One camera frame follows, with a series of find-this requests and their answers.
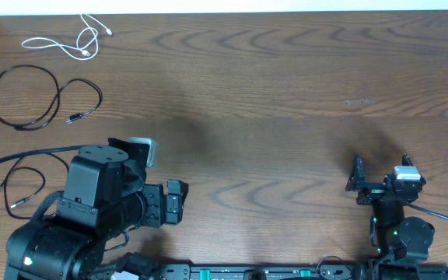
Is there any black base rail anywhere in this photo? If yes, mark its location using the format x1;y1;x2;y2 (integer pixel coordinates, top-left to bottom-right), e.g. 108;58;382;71
106;263;372;280

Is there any black usb cable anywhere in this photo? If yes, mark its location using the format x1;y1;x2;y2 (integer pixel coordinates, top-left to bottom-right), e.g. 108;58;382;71
0;64;103;131
0;152;72;221

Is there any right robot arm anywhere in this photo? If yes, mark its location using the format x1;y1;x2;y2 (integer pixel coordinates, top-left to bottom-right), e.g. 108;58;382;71
345;154;435;279

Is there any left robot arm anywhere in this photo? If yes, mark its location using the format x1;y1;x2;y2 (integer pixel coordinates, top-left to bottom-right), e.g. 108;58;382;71
4;138;189;279

